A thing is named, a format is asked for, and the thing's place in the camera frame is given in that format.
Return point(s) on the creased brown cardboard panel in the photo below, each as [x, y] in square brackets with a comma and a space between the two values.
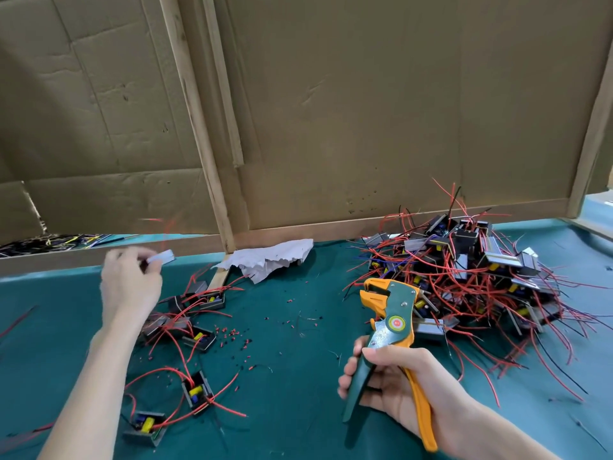
[86, 91]

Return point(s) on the wooden corner post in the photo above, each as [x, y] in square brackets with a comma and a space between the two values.
[589, 139]

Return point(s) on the smooth brown cardboard panel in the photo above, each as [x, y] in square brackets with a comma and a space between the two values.
[412, 91]

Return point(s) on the person's right forearm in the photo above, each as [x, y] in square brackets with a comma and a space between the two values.
[503, 436]

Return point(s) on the short wooden bottom rail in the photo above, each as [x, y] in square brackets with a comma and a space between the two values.
[96, 256]

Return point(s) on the person's left hand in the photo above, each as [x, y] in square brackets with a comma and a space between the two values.
[129, 287]

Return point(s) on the thin wooden strip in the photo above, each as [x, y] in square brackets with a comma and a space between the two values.
[222, 76]

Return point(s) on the person's right hand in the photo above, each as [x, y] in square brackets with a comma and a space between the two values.
[407, 378]

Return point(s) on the grey plastic bag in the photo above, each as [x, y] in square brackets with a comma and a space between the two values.
[268, 258]

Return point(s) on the flat grey board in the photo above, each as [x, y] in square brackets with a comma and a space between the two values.
[594, 215]

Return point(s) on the long wooden bottom rail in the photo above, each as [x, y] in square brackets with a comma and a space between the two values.
[412, 222]

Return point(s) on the person's left forearm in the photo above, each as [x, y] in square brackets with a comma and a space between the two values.
[91, 397]

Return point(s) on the wide wooden post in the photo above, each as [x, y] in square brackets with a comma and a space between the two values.
[196, 110]

